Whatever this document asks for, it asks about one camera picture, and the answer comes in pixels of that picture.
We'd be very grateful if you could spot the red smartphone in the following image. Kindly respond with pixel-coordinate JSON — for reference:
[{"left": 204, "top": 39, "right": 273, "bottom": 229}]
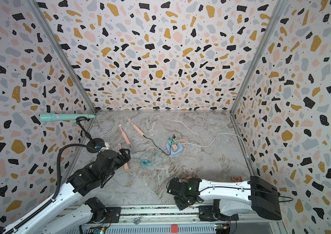
[{"left": 232, "top": 176, "right": 243, "bottom": 182}]

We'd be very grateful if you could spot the pink toothbrush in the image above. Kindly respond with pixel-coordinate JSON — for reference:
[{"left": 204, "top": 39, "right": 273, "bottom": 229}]
[
  {"left": 128, "top": 119, "right": 145, "bottom": 137},
  {"left": 118, "top": 143, "right": 129, "bottom": 171},
  {"left": 119, "top": 124, "right": 131, "bottom": 146}
]

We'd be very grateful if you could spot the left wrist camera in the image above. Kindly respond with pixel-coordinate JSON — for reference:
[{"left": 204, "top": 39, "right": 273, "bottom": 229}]
[{"left": 95, "top": 141, "right": 109, "bottom": 152}]

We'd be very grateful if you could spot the pink charging cable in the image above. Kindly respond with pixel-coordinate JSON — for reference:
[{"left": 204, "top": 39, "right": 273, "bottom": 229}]
[{"left": 177, "top": 136, "right": 198, "bottom": 176}]

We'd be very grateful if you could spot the blue power strip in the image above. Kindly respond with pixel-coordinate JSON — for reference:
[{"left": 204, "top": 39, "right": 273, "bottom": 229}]
[{"left": 166, "top": 143, "right": 184, "bottom": 157}]

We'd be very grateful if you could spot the teal charger cube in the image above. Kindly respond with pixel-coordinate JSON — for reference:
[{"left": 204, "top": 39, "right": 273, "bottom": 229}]
[{"left": 167, "top": 138, "right": 175, "bottom": 148}]

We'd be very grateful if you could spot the red button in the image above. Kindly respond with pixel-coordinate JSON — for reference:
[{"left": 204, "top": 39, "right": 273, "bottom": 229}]
[{"left": 171, "top": 224, "right": 178, "bottom": 233}]

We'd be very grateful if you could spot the black charging cable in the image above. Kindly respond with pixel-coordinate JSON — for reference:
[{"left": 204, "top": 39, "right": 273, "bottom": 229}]
[{"left": 143, "top": 134, "right": 178, "bottom": 156}]

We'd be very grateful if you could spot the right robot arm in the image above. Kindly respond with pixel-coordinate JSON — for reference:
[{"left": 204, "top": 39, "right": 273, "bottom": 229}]
[{"left": 166, "top": 176, "right": 282, "bottom": 222}]

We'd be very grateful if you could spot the metal base rail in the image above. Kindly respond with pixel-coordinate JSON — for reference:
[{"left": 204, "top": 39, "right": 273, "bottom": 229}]
[{"left": 36, "top": 203, "right": 283, "bottom": 234}]

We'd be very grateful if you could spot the pink charger cube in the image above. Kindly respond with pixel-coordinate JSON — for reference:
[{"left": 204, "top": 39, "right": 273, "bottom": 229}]
[{"left": 171, "top": 144, "right": 178, "bottom": 153}]

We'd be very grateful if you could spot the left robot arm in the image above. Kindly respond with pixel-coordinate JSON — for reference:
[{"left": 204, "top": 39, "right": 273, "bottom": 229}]
[{"left": 0, "top": 143, "right": 131, "bottom": 234}]

